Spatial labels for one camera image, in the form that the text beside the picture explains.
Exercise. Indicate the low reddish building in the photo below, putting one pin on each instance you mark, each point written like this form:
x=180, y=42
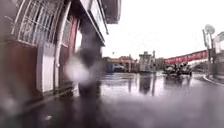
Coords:
x=118, y=63

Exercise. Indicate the distant grey building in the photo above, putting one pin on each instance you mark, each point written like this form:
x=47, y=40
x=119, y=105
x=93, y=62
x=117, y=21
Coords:
x=145, y=62

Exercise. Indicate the dark vehicle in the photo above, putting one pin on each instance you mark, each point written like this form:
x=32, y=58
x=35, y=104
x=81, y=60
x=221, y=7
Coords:
x=178, y=69

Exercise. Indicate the red banner overpass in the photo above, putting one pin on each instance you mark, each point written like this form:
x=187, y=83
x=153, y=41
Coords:
x=186, y=57

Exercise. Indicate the building with barred windows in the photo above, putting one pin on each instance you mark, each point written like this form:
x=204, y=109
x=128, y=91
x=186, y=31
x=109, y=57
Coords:
x=33, y=50

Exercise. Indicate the pole with round sign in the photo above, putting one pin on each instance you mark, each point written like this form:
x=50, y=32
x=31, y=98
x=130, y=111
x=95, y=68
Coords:
x=207, y=43

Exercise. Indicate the grey kerb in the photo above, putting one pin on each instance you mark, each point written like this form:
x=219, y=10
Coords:
x=213, y=80

